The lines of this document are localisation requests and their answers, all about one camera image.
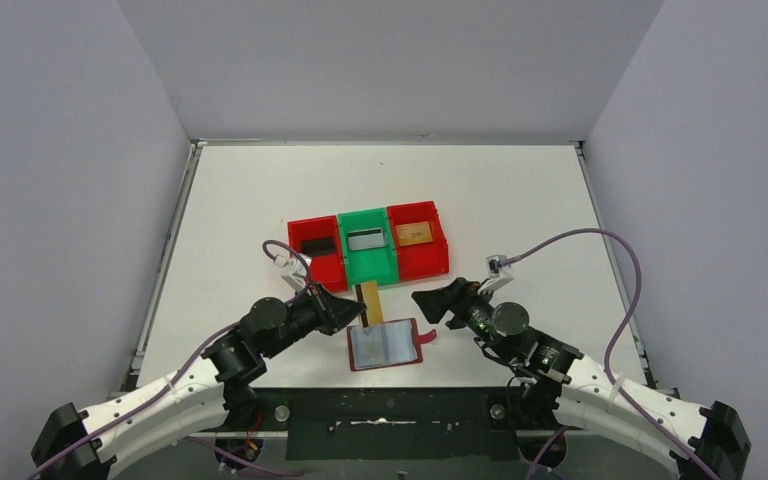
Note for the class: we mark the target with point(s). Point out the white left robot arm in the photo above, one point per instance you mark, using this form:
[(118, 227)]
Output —
[(213, 385)]

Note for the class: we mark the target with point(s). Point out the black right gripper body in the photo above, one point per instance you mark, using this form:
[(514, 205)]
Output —
[(474, 311)]

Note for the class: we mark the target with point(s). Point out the gold card in bin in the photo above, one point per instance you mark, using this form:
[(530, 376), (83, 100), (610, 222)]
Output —
[(416, 233)]

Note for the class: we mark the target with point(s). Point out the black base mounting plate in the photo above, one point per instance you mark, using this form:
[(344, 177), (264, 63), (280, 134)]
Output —
[(497, 423)]

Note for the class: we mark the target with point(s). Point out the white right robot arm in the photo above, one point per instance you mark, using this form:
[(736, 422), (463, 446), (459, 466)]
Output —
[(691, 440)]

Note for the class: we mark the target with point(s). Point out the red plastic bin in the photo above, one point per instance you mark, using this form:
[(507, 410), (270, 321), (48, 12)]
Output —
[(327, 270), (421, 245)]

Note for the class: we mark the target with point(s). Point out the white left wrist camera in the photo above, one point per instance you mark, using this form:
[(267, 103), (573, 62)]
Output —
[(295, 271)]

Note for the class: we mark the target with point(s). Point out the red leather card holder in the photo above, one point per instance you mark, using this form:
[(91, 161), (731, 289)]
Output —
[(419, 339)]

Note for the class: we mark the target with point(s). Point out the black card in bin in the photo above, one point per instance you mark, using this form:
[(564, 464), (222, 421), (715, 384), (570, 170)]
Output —
[(318, 247)]

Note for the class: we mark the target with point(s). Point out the aluminium table edge rail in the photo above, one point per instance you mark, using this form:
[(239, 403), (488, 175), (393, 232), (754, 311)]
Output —
[(167, 252)]

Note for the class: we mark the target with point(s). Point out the silver card in bin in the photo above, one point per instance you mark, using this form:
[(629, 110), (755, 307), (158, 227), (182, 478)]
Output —
[(366, 239)]

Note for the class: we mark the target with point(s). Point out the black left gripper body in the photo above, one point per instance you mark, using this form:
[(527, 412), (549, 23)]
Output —
[(322, 310)]

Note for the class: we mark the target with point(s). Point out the green plastic bin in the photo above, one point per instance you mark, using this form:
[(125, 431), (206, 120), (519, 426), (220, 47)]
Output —
[(378, 264)]

